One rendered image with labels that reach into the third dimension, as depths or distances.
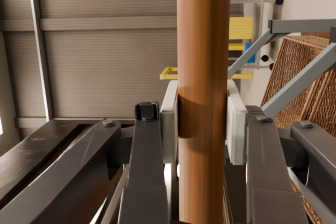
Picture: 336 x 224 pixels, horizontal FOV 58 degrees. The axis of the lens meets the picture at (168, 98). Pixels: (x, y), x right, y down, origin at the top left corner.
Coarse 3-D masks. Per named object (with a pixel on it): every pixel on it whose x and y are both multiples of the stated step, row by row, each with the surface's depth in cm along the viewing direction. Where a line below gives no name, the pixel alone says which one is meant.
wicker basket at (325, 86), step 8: (328, 72) 102; (328, 80) 103; (320, 88) 104; (328, 88) 104; (320, 96) 105; (328, 96) 105; (320, 104) 105; (328, 104) 105; (312, 112) 106; (320, 112) 106; (328, 112) 106; (312, 120) 107; (320, 120) 107; (328, 120) 107; (328, 128) 107; (304, 200) 98; (304, 208) 95; (312, 208) 93; (312, 216) 90
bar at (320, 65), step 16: (272, 32) 98; (288, 32) 97; (256, 48) 100; (240, 64) 102; (320, 64) 53; (304, 80) 54; (288, 96) 56; (272, 112) 57; (224, 160) 59; (224, 176) 51; (224, 192) 45; (224, 208) 41
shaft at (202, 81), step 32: (192, 0) 16; (224, 0) 16; (192, 32) 16; (224, 32) 17; (192, 64) 17; (224, 64) 17; (192, 96) 17; (224, 96) 18; (192, 128) 18; (224, 128) 19; (192, 160) 19; (192, 192) 19
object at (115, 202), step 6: (156, 102) 170; (126, 168) 99; (126, 174) 95; (120, 180) 92; (126, 180) 92; (120, 186) 89; (114, 192) 86; (120, 192) 85; (114, 198) 83; (120, 198) 84; (114, 204) 80; (108, 210) 78; (114, 210) 78; (108, 216) 76; (114, 216) 77; (102, 222) 74; (108, 222) 73; (114, 222) 76
